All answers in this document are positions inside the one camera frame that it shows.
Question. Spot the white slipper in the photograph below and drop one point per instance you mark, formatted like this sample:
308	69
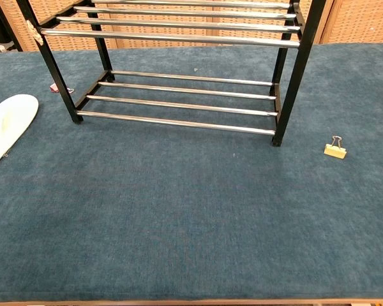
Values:
9	127

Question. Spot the black chrome shoe rack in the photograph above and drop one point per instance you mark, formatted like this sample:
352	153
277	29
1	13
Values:
293	95

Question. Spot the blue carpet table cover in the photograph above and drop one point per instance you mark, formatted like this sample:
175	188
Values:
178	207

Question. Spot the yellow binder clip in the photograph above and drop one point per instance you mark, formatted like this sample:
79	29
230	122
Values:
335	152

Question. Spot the pink binder clip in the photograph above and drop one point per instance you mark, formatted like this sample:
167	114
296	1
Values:
54	87

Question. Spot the wicker folding screen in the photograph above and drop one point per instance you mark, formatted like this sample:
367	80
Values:
354	22

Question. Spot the black stand pole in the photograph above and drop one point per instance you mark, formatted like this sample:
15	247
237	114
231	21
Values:
7	25

